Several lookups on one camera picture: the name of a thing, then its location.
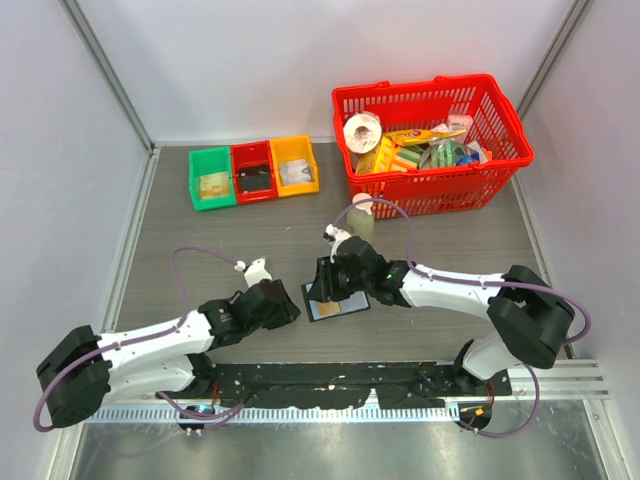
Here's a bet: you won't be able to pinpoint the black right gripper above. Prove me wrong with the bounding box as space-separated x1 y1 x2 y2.
309 254 373 302

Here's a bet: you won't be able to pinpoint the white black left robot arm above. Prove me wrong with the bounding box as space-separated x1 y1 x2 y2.
33 280 300 432

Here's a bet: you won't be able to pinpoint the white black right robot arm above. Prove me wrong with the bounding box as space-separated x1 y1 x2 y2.
308 237 575 395

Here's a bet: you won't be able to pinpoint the white cards in yellow bin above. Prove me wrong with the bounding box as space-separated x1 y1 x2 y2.
279 159 314 186

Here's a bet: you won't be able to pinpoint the black cards in red bin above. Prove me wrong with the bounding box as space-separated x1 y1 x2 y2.
238 164 272 193

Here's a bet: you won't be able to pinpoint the gold cards in green bin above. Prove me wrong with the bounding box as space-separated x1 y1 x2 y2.
199 172 230 200

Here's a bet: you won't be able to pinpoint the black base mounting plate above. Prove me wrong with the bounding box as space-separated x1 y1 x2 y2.
168 362 512 410

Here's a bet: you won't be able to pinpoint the yellow plastic bin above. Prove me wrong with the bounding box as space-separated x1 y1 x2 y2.
269 135 320 197

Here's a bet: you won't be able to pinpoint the yellow green sponge pack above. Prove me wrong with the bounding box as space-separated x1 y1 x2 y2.
372 137 424 173

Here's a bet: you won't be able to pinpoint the red plastic bin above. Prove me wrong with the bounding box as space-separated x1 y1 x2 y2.
231 140 278 205

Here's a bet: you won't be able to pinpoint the green plastic bin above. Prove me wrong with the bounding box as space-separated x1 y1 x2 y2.
189 146 237 212

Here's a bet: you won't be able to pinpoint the white toilet paper roll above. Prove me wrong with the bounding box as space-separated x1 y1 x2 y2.
343 112 382 155

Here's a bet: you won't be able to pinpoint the yellow snack bag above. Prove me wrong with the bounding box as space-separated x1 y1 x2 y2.
385 129 467 146

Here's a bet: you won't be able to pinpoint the green packaged item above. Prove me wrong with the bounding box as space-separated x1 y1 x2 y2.
419 140 468 169

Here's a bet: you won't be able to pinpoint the red shopping basket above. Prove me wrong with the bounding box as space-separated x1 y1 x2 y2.
332 74 534 216

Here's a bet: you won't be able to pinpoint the white pink carton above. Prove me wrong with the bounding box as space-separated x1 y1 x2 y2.
447 114 474 132

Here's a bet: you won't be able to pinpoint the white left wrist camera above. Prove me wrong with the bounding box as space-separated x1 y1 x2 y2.
234 257 273 287

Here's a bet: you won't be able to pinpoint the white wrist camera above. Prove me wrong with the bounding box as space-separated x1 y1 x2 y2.
234 257 273 287
323 224 352 262

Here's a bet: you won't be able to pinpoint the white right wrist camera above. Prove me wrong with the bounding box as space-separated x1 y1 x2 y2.
323 224 352 262

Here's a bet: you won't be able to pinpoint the white slotted cable duct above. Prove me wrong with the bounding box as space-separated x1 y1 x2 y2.
86 403 459 424

